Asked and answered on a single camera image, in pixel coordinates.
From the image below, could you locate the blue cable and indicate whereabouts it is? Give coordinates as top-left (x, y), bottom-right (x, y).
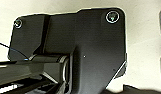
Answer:
top-left (0, 40), bottom-right (29, 62)

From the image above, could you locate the dark robot base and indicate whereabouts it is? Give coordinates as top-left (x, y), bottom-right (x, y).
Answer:
top-left (8, 7), bottom-right (129, 94)

